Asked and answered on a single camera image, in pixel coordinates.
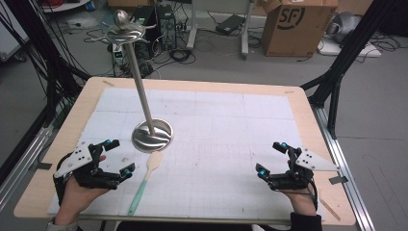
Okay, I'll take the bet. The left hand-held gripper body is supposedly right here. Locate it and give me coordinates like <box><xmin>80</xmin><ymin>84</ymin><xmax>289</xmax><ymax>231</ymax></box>
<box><xmin>53</xmin><ymin>141</ymin><xmax>121</xmax><ymax>191</ymax></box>

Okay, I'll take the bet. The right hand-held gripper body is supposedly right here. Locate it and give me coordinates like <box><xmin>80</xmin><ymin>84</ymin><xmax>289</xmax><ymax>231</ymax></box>
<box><xmin>268</xmin><ymin>147</ymin><xmax>342</xmax><ymax>192</ymax></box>

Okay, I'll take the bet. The person's right hand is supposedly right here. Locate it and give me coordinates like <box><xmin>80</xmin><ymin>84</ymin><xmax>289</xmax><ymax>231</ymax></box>
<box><xmin>281</xmin><ymin>189</ymin><xmax>318</xmax><ymax>216</ymax></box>

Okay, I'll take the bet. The person's left hand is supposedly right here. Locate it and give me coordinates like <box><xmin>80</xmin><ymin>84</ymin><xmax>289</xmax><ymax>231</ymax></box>
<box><xmin>55</xmin><ymin>175</ymin><xmax>111</xmax><ymax>225</ymax></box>

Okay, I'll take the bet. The metal utensil stand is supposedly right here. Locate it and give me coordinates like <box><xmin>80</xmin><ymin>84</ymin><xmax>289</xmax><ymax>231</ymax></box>
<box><xmin>95</xmin><ymin>9</ymin><xmax>175</xmax><ymax>154</ymax></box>

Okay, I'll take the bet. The white grid mat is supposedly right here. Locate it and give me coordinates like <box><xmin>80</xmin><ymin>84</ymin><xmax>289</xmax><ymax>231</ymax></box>
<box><xmin>46</xmin><ymin>87</ymin><xmax>325</xmax><ymax>223</ymax></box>

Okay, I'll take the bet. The small box with green display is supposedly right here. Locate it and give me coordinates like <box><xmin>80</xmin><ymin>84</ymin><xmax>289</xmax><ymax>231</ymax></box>
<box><xmin>111</xmin><ymin>42</ymin><xmax>130</xmax><ymax>67</ymax></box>

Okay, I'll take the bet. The cardboard box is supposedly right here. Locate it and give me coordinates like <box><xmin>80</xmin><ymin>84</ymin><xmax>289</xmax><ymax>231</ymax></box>
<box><xmin>260</xmin><ymin>0</ymin><xmax>340</xmax><ymax>59</ymax></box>

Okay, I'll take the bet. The white flat board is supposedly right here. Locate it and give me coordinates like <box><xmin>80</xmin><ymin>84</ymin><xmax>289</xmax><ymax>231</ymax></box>
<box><xmin>317</xmin><ymin>38</ymin><xmax>383</xmax><ymax>59</ymax></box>

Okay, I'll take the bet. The white stand leg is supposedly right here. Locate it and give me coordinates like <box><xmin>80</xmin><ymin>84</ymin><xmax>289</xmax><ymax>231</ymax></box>
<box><xmin>186</xmin><ymin>0</ymin><xmax>200</xmax><ymax>51</ymax></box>
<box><xmin>240</xmin><ymin>0</ymin><xmax>257</xmax><ymax>61</ymax></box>

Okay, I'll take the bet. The black computer tower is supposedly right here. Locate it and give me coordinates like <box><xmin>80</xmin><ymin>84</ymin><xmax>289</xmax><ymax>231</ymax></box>
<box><xmin>156</xmin><ymin>4</ymin><xmax>178</xmax><ymax>51</ymax></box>
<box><xmin>130</xmin><ymin>5</ymin><xmax>162</xmax><ymax>61</ymax></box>

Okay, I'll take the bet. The flat black device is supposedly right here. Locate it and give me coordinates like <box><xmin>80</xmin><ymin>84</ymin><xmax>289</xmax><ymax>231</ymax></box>
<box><xmin>215</xmin><ymin>13</ymin><xmax>246</xmax><ymax>36</ymax></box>

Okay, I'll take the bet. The grey rounded machine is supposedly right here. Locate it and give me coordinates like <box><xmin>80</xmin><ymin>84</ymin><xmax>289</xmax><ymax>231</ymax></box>
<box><xmin>326</xmin><ymin>11</ymin><xmax>363</xmax><ymax>44</ymax></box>

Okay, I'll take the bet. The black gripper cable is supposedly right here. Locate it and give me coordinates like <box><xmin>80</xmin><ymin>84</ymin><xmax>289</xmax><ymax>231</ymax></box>
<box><xmin>306</xmin><ymin>177</ymin><xmax>320</xmax><ymax>211</ymax></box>

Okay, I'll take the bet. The wooden spatula with green handle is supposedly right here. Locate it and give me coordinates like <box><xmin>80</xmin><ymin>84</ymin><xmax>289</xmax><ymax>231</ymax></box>
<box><xmin>127</xmin><ymin>150</ymin><xmax>165</xmax><ymax>217</ymax></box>

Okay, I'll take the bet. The aluminium rail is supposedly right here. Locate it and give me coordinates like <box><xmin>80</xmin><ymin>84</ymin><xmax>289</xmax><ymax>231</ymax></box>
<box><xmin>308</xmin><ymin>103</ymin><xmax>377</xmax><ymax>231</ymax></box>
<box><xmin>0</xmin><ymin>124</ymin><xmax>56</xmax><ymax>211</ymax></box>

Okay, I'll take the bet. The black metal frame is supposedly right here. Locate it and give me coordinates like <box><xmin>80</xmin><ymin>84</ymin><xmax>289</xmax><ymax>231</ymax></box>
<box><xmin>0</xmin><ymin>0</ymin><xmax>92</xmax><ymax>129</ymax></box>
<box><xmin>300</xmin><ymin>0</ymin><xmax>400</xmax><ymax>140</ymax></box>

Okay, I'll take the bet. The coiled black cable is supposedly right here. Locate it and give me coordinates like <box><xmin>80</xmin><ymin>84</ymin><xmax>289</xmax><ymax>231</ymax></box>
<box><xmin>168</xmin><ymin>47</ymin><xmax>197</xmax><ymax>65</ymax></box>

